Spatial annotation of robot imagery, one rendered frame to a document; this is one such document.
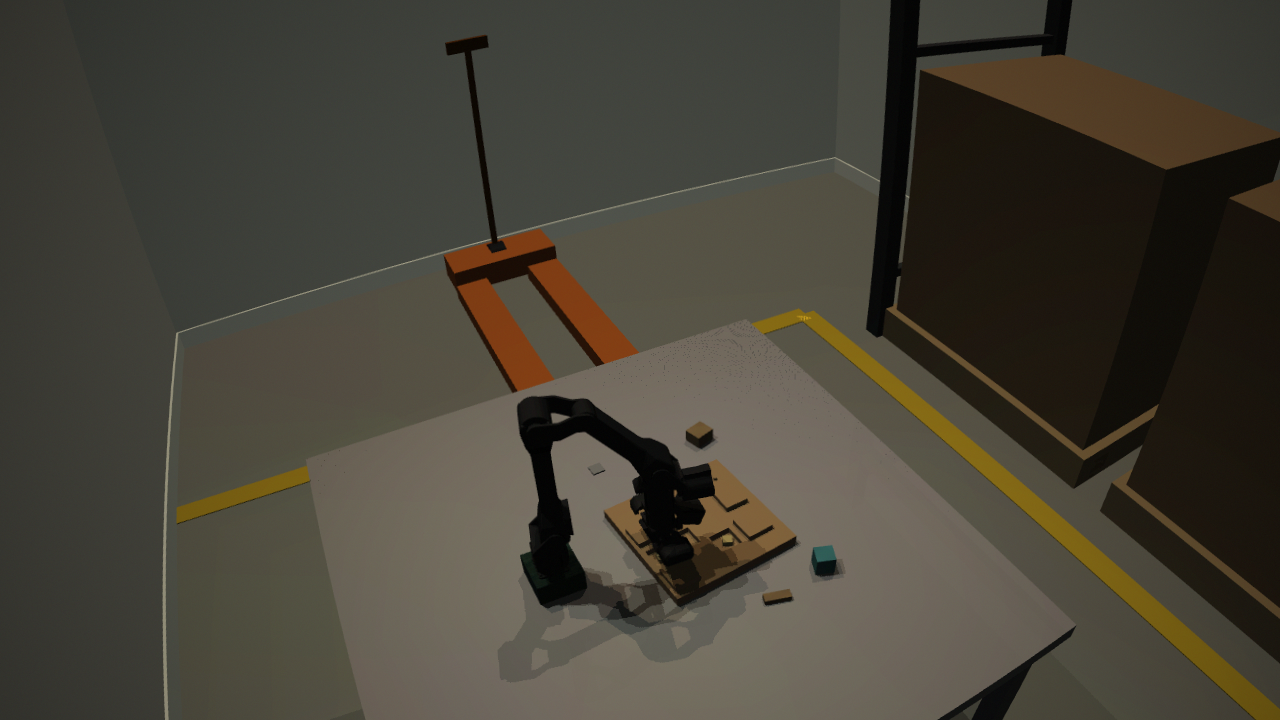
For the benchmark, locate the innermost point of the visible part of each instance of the teal cube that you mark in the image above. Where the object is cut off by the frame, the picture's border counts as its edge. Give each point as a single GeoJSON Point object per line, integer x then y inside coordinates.
{"type": "Point", "coordinates": [823, 559]}

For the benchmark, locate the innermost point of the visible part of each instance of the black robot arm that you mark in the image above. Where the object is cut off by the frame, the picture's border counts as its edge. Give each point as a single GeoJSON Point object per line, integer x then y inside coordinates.
{"type": "Point", "coordinates": [659, 473]}

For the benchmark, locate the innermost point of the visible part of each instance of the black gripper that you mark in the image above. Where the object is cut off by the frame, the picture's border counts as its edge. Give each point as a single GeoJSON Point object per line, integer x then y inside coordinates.
{"type": "Point", "coordinates": [658, 526]}

